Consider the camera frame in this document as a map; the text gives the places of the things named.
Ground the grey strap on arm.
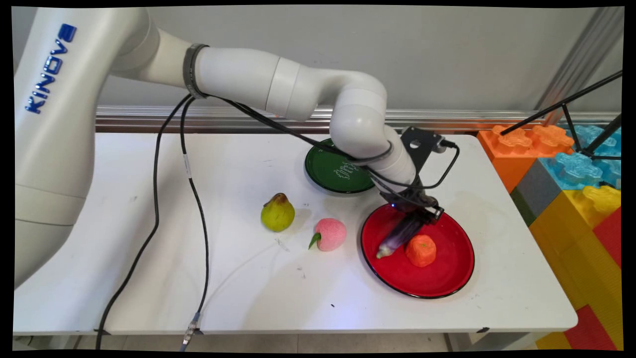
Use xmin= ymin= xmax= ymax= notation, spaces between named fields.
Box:
xmin=182 ymin=44 xmax=210 ymax=99

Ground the black tripod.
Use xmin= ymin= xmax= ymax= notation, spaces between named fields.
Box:
xmin=499 ymin=70 xmax=623 ymax=161

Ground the orange foam building block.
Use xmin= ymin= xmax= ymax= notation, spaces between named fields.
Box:
xmin=477 ymin=124 xmax=575 ymax=194

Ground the black cable with metal connector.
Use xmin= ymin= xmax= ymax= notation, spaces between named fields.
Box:
xmin=178 ymin=96 xmax=211 ymax=352

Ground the orange toy tangerine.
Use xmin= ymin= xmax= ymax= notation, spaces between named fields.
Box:
xmin=405 ymin=235 xmax=437 ymax=268

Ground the red foam building block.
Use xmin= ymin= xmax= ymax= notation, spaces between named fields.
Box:
xmin=592 ymin=208 xmax=623 ymax=270

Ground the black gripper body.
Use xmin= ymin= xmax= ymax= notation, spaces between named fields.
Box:
xmin=389 ymin=188 xmax=440 ymax=214

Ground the grey foam building block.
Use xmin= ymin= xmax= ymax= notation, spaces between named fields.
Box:
xmin=517 ymin=158 xmax=563 ymax=220

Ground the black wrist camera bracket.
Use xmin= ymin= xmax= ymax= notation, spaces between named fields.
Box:
xmin=400 ymin=126 xmax=446 ymax=174

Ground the black cable along forearm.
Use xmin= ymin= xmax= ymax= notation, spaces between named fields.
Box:
xmin=199 ymin=92 xmax=428 ymax=205

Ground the purple toy eggplant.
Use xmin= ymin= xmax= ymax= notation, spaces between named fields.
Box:
xmin=376 ymin=213 xmax=426 ymax=260

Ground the green toy pear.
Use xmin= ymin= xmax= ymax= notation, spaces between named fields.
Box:
xmin=260 ymin=193 xmax=296 ymax=233

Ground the long black hanging cable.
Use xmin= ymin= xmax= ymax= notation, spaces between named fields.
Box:
xmin=94 ymin=94 xmax=195 ymax=350

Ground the blue foam building block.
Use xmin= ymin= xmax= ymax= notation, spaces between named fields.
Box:
xmin=539 ymin=124 xmax=622 ymax=190

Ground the aluminium rail along wall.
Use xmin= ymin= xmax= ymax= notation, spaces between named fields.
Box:
xmin=95 ymin=105 xmax=622 ymax=135

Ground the red plate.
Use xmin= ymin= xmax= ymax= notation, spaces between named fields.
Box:
xmin=360 ymin=203 xmax=476 ymax=299

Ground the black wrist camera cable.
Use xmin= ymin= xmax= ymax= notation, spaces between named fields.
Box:
xmin=368 ymin=141 xmax=461 ymax=190

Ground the pink toy peach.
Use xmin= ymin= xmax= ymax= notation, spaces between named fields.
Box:
xmin=308 ymin=218 xmax=347 ymax=252

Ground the yellow foam building block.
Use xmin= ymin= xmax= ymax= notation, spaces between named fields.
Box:
xmin=529 ymin=185 xmax=623 ymax=351

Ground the green plate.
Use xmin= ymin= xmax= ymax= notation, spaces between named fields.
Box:
xmin=305 ymin=138 xmax=378 ymax=194

